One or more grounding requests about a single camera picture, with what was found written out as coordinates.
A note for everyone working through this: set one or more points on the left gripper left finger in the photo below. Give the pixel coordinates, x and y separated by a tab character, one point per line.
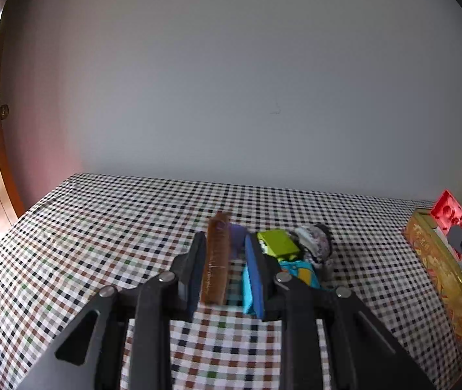
88	354

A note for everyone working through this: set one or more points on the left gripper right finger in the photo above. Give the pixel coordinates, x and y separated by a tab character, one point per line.
362	353

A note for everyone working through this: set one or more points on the red toy brick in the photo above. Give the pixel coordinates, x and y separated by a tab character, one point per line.
447	212

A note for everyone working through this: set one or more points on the brown wooden comb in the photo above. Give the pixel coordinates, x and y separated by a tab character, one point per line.
217	260

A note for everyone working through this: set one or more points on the gold metal tin box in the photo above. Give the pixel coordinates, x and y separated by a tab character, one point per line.
441	262

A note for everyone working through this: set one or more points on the teal toy block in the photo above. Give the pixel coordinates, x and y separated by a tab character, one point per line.
266	283

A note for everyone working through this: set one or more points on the black and white small object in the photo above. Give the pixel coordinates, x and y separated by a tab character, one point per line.
316	243

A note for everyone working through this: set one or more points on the checkered tablecloth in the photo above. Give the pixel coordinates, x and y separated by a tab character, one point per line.
94	230

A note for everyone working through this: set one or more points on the green toy block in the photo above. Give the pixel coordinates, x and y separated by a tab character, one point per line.
277	243

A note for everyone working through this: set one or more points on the purple cube block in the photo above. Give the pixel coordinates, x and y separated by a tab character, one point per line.
237	238

